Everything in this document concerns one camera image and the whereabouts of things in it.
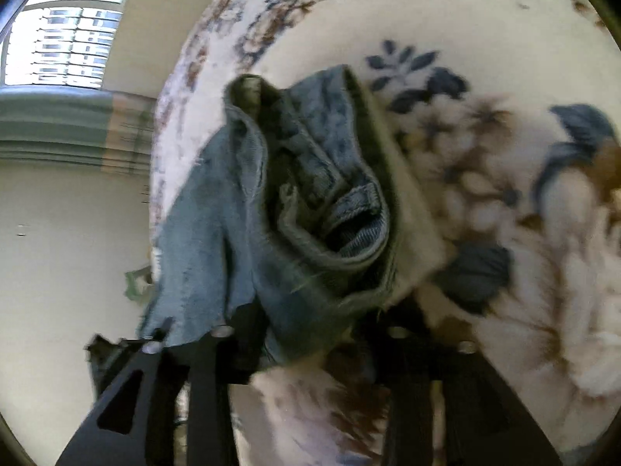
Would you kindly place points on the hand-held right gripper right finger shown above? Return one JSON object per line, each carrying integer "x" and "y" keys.
{"x": 388, "y": 335}

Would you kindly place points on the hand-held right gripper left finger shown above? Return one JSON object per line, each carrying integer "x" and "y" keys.
{"x": 247, "y": 332}

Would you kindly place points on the blue denim pants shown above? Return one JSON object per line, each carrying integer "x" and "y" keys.
{"x": 301, "y": 204}

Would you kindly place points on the floral printed blanket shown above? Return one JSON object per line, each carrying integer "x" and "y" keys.
{"x": 485, "y": 155}

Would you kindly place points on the green window curtain box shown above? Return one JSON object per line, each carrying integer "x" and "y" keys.
{"x": 73, "y": 126}

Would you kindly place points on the window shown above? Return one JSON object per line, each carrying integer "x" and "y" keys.
{"x": 63, "y": 41}

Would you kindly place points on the green wall socket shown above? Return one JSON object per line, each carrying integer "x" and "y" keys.
{"x": 138, "y": 284}

